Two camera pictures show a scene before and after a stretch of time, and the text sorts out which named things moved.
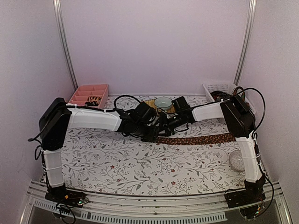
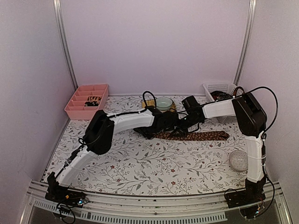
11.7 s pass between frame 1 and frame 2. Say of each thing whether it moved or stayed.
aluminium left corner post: stayed
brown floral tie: moved
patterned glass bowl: stayed
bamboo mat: stayed
